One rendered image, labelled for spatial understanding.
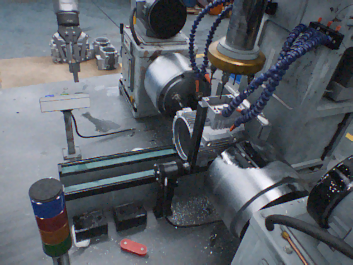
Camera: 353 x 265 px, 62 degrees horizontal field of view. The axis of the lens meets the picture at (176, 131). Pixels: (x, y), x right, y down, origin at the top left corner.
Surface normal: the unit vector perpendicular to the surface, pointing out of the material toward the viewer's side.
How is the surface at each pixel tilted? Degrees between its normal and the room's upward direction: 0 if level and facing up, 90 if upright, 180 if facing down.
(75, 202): 90
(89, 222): 0
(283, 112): 90
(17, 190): 0
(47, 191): 0
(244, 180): 43
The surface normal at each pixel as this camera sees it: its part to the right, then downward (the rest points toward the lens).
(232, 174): -0.58, -0.43
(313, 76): -0.92, 0.14
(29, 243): 0.12, -0.79
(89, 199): 0.37, 0.60
